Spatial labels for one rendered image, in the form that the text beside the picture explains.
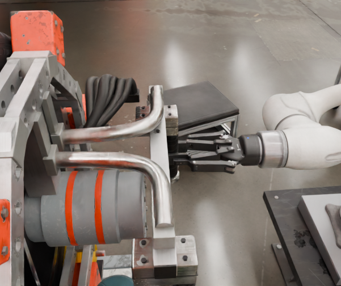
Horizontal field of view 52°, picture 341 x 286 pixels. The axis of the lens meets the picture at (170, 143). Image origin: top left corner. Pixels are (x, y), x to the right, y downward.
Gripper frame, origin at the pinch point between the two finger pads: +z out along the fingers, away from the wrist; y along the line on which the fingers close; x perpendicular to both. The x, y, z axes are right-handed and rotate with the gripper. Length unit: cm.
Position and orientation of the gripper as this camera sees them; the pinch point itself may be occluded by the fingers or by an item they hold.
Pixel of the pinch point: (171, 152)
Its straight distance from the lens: 82.1
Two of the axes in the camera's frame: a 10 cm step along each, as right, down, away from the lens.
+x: 0.0, -7.7, -6.4
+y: -0.6, -6.3, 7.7
